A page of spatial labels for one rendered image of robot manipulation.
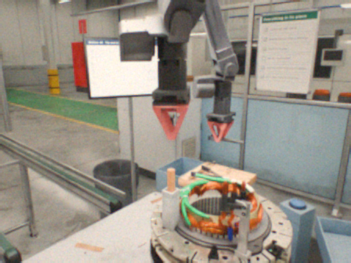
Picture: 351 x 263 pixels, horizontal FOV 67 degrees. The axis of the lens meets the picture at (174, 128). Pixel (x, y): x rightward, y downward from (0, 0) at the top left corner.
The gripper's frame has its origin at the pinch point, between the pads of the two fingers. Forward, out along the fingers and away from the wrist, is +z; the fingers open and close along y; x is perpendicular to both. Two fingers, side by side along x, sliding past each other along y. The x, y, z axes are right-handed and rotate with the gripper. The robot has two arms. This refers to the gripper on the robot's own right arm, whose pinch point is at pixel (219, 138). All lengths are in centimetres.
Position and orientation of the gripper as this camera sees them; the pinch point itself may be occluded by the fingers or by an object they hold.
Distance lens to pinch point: 94.5
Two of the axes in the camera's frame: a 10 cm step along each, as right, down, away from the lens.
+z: -0.2, 9.7, 2.6
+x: 8.1, 1.7, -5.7
